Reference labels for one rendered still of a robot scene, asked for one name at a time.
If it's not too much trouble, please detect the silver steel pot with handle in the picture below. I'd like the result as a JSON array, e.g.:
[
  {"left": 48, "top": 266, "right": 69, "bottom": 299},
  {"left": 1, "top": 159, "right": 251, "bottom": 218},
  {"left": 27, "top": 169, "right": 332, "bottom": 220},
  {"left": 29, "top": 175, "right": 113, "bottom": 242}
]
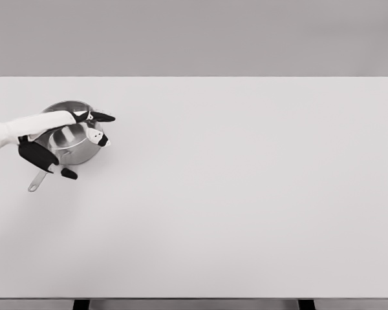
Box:
[{"left": 27, "top": 99, "right": 103, "bottom": 193}]

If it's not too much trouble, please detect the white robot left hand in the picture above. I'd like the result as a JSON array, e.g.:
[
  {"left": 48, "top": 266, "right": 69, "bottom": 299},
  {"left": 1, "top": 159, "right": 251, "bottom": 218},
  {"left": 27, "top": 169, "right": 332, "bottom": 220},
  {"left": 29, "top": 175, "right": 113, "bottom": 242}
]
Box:
[{"left": 6, "top": 110, "right": 116, "bottom": 180}]

